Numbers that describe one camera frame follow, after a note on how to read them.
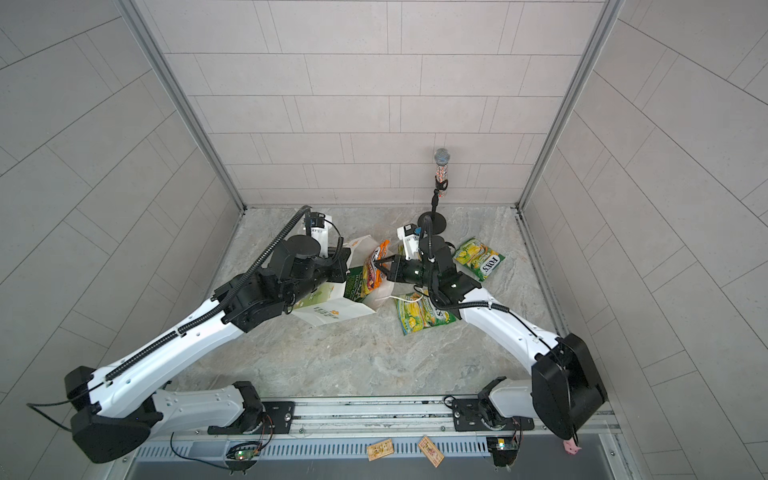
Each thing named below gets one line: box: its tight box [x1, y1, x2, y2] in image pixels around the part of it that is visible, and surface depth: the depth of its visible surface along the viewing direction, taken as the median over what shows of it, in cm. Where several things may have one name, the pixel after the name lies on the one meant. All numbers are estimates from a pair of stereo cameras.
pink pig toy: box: [563, 438, 582, 455], surface depth 67 cm
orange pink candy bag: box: [367, 240, 391, 291], surface depth 78 cm
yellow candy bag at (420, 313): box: [395, 291, 457, 336], surface depth 88 cm
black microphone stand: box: [417, 147, 450, 235], surface depth 101 cm
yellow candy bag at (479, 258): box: [453, 238, 506, 282], surface depth 101 cm
